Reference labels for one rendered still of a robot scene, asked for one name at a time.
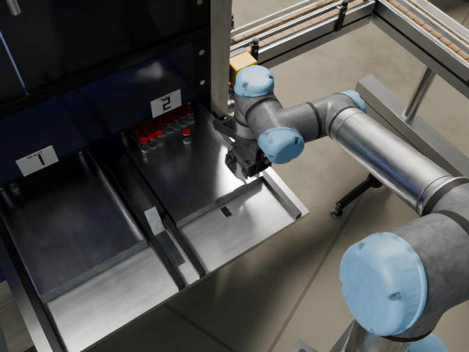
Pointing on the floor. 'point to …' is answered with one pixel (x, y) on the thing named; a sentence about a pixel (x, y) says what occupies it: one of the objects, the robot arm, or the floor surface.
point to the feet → (354, 195)
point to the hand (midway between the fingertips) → (239, 173)
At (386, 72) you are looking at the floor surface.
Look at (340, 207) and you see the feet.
